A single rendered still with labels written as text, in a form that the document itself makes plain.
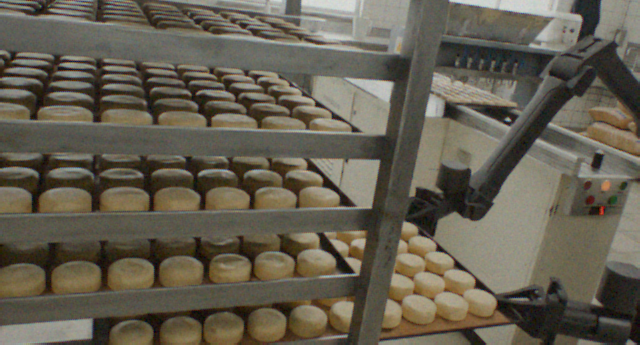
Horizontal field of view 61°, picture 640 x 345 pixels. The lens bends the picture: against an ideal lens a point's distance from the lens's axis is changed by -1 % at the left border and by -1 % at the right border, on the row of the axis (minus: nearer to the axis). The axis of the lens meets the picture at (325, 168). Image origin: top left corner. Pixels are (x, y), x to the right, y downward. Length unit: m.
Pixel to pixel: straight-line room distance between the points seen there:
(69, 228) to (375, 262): 0.33
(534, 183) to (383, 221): 1.44
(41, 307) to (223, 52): 0.31
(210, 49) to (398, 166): 0.23
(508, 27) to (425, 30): 2.02
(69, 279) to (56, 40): 0.26
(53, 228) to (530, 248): 1.71
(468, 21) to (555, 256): 1.03
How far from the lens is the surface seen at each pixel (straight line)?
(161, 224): 0.58
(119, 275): 0.66
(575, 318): 0.94
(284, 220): 0.61
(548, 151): 2.00
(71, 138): 0.55
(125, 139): 0.55
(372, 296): 0.67
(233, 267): 0.68
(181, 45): 0.53
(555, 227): 2.02
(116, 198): 0.62
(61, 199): 0.62
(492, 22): 2.54
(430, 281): 0.91
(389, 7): 5.82
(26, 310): 0.63
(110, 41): 0.53
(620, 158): 2.18
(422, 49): 0.58
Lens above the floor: 1.30
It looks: 18 degrees down
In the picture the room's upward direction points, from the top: 9 degrees clockwise
